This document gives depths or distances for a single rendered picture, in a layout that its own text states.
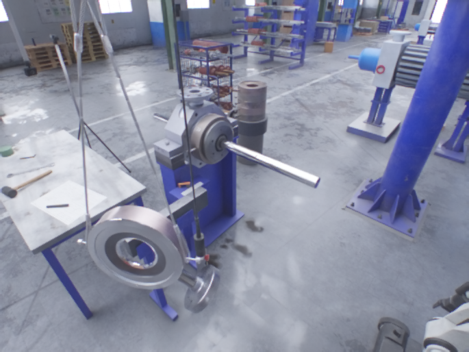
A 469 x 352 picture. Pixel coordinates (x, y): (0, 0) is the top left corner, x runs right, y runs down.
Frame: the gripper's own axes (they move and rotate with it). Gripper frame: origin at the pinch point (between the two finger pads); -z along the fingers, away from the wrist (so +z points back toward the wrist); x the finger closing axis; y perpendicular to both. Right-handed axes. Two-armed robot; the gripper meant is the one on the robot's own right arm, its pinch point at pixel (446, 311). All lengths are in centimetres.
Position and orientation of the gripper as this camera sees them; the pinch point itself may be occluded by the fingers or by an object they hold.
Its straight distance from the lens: 198.7
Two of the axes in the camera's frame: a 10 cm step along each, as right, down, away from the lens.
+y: -6.0, 4.6, -6.5
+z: 1.6, -7.3, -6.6
